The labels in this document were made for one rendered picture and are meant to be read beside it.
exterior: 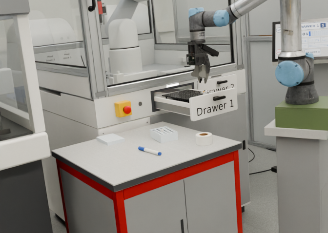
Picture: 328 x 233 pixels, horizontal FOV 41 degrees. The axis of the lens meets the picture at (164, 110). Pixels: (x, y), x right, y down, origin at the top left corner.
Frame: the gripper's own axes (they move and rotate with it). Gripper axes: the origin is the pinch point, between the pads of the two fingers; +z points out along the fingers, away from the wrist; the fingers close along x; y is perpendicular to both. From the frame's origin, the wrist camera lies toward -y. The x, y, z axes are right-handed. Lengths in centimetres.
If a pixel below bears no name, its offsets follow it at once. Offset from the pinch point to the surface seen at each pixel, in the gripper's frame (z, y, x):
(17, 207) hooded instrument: 37, 97, -5
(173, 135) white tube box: 19.5, 29.9, 12.2
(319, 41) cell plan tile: -9, -97, -2
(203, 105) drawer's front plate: 9.6, 10.0, 10.8
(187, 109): 11.4, 15.5, 5.2
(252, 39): -4, -156, -113
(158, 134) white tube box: 18.1, 35.6, 8.7
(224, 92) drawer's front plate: 5.6, -3.4, 10.8
